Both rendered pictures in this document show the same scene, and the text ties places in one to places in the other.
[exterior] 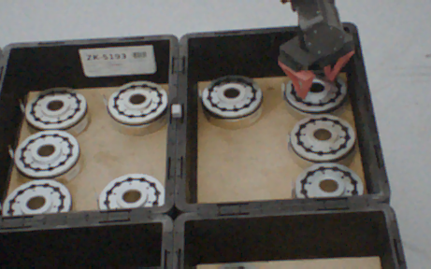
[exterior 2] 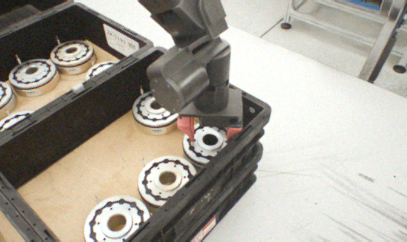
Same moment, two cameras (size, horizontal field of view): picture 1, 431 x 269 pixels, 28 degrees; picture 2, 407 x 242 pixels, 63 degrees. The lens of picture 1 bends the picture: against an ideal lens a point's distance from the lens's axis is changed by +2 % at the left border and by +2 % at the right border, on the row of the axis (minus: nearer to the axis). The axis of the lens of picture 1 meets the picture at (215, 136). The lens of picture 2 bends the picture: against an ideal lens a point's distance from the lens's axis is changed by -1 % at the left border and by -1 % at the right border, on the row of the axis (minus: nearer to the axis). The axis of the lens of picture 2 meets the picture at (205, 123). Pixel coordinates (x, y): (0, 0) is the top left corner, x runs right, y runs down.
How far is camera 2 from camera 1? 1.00 m
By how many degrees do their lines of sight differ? 26
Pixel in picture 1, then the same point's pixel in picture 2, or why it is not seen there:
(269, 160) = (130, 168)
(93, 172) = (45, 100)
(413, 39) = (363, 156)
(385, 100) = (297, 184)
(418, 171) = not seen: outside the picture
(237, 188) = (87, 171)
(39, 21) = not seen: hidden behind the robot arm
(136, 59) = (131, 48)
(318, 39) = (159, 90)
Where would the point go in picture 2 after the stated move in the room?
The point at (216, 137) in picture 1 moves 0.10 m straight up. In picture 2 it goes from (125, 128) to (115, 92)
